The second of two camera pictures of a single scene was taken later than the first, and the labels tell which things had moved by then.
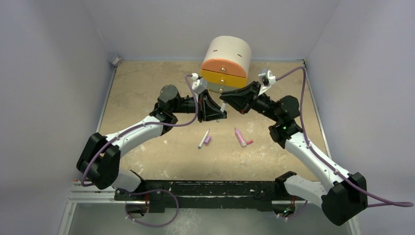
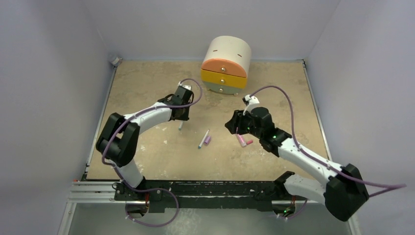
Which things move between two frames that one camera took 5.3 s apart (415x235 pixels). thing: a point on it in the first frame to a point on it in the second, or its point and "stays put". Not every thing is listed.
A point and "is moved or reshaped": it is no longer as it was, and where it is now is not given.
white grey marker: x=222 y=109 is moved or reshaped
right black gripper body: x=252 y=98 to x=236 y=122
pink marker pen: x=240 y=137 stays put
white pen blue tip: x=203 y=139 stays put
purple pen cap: x=207 y=139 stays put
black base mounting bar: x=165 y=195 stays put
